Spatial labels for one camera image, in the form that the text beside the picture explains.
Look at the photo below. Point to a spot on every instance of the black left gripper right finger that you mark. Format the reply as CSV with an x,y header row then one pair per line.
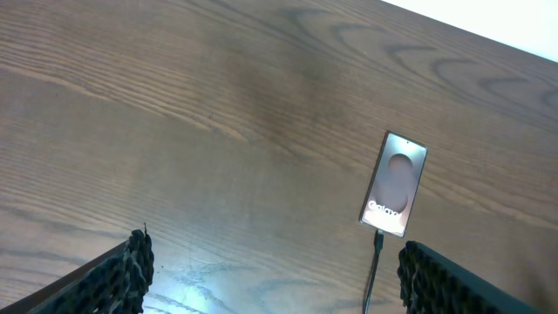
x,y
431,283

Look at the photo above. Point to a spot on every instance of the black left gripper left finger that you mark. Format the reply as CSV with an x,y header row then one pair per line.
x,y
113,283

